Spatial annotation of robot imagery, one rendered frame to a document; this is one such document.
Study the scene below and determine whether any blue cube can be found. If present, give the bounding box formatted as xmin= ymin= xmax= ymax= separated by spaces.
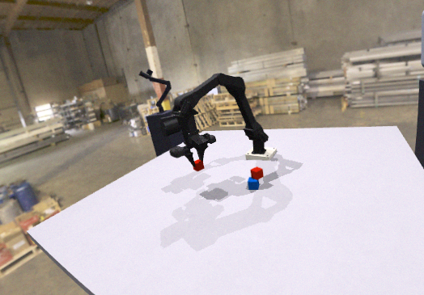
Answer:
xmin=248 ymin=177 xmax=259 ymax=190

